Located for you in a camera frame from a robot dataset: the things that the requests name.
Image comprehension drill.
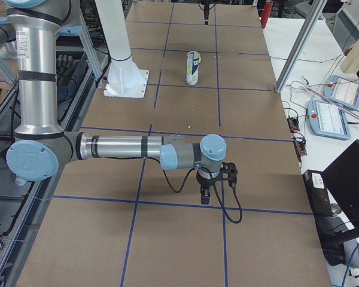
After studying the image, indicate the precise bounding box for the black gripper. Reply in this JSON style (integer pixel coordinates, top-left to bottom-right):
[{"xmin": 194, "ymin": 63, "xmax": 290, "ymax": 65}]
[{"xmin": 196, "ymin": 170, "xmax": 222, "ymax": 204}]

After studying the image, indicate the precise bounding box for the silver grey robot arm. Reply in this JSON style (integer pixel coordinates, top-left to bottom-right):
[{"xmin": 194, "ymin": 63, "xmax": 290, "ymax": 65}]
[{"xmin": 6, "ymin": 1, "xmax": 228, "ymax": 204}]

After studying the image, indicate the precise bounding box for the second grey robot arm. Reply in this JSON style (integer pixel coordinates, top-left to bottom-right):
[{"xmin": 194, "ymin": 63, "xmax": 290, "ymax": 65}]
[{"xmin": 0, "ymin": 16, "xmax": 16, "ymax": 53}]

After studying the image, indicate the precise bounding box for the clear tennis ball can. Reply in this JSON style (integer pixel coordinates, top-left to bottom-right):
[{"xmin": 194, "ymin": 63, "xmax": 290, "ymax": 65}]
[{"xmin": 186, "ymin": 51, "xmax": 202, "ymax": 86}]

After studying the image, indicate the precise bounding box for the black computer box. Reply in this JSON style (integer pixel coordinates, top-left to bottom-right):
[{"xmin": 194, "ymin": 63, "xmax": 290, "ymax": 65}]
[{"xmin": 302, "ymin": 170, "xmax": 342, "ymax": 217}]

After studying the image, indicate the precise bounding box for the orange black connector block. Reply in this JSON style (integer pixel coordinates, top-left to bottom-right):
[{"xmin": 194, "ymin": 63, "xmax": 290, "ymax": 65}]
[{"xmin": 287, "ymin": 117, "xmax": 300, "ymax": 133}]

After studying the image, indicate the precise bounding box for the brown paper table cover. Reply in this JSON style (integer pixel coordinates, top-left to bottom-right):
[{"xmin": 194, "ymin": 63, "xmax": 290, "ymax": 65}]
[{"xmin": 17, "ymin": 1, "xmax": 331, "ymax": 286}]

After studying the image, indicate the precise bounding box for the near teach pendant tablet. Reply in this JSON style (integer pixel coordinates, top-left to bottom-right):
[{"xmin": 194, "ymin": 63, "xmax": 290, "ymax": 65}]
[{"xmin": 308, "ymin": 100, "xmax": 351, "ymax": 140}]

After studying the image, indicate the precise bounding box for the teach pendant tablet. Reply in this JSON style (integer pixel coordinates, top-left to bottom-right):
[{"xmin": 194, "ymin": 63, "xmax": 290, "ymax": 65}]
[
  {"xmin": 308, "ymin": 100, "xmax": 351, "ymax": 140},
  {"xmin": 324, "ymin": 75, "xmax": 359, "ymax": 110}
]

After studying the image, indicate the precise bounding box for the black monitor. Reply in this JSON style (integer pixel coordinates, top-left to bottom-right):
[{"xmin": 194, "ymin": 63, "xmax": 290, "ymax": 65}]
[{"xmin": 322, "ymin": 139, "xmax": 359, "ymax": 226}]

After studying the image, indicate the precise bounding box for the metal grabber stick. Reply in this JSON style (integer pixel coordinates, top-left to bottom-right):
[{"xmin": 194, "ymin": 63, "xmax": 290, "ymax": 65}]
[{"xmin": 297, "ymin": 75, "xmax": 359, "ymax": 121}]

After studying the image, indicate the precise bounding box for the far teach pendant tablet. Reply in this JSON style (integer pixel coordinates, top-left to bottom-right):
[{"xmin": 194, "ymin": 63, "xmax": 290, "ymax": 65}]
[{"xmin": 324, "ymin": 75, "xmax": 359, "ymax": 110}]

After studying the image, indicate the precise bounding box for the red cylinder tube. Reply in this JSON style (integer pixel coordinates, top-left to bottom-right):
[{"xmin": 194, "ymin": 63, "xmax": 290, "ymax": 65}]
[{"xmin": 260, "ymin": 0, "xmax": 273, "ymax": 29}]

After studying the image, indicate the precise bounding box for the black braided cable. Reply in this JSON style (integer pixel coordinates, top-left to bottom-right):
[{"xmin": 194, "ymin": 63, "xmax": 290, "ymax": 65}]
[{"xmin": 160, "ymin": 158, "xmax": 243, "ymax": 224}]

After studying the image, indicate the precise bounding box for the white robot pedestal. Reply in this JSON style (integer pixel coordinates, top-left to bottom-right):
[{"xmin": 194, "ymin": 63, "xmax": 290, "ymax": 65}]
[{"xmin": 95, "ymin": 0, "xmax": 149, "ymax": 99}]

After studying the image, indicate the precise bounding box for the aluminium frame post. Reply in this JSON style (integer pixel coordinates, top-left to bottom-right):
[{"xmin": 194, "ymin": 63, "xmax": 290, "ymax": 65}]
[{"xmin": 275, "ymin": 0, "xmax": 327, "ymax": 93}]

